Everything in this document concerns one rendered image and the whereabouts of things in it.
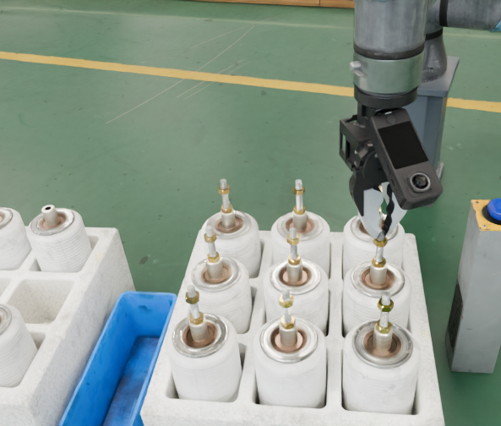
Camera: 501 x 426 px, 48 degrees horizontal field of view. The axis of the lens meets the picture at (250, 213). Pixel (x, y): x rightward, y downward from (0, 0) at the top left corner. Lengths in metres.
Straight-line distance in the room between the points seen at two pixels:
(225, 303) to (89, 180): 0.88
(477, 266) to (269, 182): 0.73
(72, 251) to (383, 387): 0.57
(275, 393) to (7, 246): 0.56
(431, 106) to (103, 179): 0.88
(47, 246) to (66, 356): 0.19
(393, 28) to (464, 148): 1.06
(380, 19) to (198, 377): 0.48
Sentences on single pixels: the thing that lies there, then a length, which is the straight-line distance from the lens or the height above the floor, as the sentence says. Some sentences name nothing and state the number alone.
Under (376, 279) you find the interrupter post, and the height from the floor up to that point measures 0.26.
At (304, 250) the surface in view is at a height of 0.24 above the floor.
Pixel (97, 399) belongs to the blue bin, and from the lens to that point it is 0.99.
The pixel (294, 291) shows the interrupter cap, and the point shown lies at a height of 0.25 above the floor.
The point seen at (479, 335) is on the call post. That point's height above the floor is 0.10.
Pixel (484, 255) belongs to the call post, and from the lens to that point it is 0.87.
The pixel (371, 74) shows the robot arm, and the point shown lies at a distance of 0.63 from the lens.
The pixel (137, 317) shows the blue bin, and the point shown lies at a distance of 1.08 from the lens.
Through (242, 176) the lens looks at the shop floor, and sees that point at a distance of 1.51.
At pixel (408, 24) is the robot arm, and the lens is 0.61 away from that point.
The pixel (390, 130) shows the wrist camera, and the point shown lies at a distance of 0.65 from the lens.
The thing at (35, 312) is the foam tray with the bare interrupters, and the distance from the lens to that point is 1.10.
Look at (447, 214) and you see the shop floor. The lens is 1.38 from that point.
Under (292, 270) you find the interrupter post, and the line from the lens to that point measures 0.80.
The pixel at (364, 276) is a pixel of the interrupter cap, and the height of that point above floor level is 0.25.
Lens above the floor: 0.82
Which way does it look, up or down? 37 degrees down
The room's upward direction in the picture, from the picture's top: 6 degrees counter-clockwise
